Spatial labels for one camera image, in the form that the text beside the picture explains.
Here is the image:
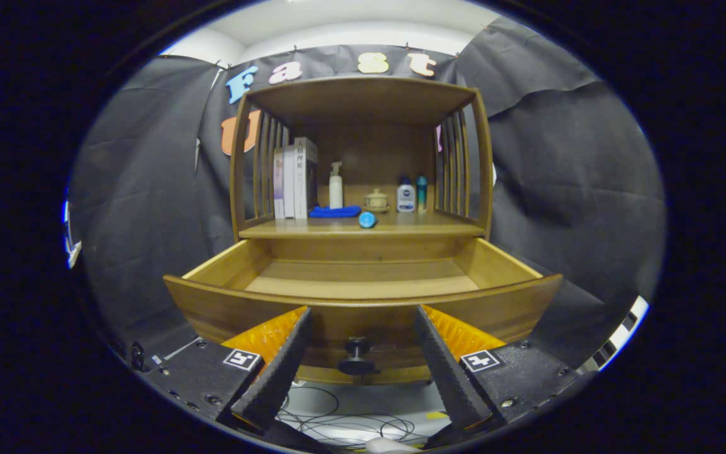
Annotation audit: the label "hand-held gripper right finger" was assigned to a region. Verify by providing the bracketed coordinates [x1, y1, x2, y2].
[415, 305, 581, 433]

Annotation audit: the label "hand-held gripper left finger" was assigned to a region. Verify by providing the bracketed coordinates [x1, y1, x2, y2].
[142, 306, 314, 436]

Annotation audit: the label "wooden drawer with black knob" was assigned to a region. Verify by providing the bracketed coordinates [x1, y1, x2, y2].
[163, 236, 563, 385]

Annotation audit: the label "wooden countertop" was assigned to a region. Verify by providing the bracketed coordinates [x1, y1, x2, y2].
[238, 208, 487, 239]

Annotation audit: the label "wooden cabinet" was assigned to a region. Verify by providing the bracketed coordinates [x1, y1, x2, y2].
[229, 76, 495, 243]

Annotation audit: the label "blue folded cloth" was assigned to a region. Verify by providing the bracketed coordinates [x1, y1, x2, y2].
[309, 205, 362, 219]

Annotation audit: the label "white lotion bottle blue cap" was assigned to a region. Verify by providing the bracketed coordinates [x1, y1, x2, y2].
[396, 176, 416, 213]

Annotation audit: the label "thin purple book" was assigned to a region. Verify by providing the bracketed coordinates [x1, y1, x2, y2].
[273, 147, 285, 219]

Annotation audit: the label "thin white book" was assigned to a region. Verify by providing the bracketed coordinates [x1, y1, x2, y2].
[282, 145, 296, 219]

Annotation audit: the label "white pump bottle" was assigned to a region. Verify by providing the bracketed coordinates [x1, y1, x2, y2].
[329, 161, 344, 209]

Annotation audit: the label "thick white and black book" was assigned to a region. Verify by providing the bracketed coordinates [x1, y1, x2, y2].
[294, 137, 319, 219]

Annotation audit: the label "black backdrop cloth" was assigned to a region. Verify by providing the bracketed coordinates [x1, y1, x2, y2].
[67, 16, 666, 370]

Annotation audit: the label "thin dark floor cables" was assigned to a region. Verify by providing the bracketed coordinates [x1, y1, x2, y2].
[275, 385, 420, 445]

